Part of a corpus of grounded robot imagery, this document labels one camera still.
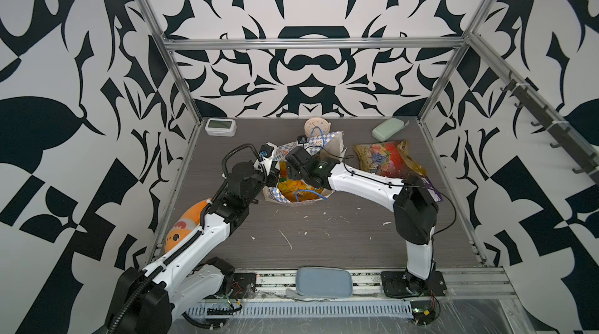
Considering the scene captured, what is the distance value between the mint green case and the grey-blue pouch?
2.03 feet

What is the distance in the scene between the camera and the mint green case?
1135mm

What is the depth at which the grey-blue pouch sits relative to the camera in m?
0.72
